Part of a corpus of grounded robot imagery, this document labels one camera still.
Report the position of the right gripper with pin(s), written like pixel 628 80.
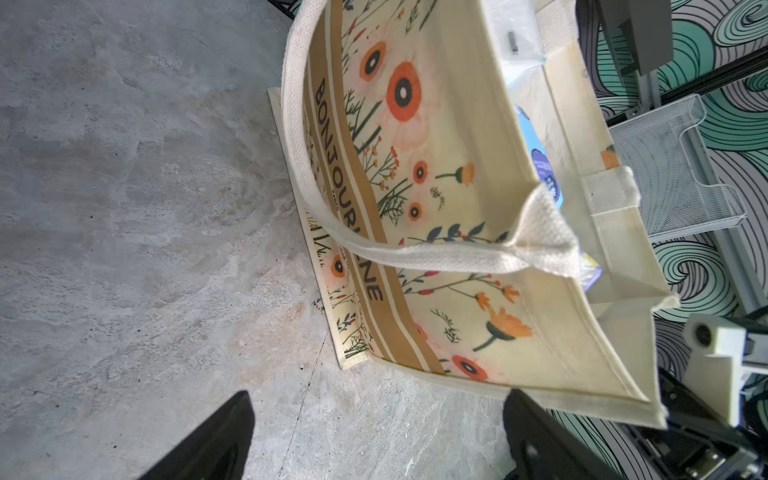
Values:
pixel 697 443

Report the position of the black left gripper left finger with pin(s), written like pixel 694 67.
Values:
pixel 217 449

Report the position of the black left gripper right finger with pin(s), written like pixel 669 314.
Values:
pixel 542 448

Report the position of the light blue tissue pack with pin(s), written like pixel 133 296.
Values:
pixel 539 157

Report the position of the floral canvas tote bag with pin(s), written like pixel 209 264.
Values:
pixel 437 249

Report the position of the purple tissue pack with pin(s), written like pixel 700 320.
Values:
pixel 590 272

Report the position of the clear plastic wall bin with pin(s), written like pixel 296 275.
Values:
pixel 680 192

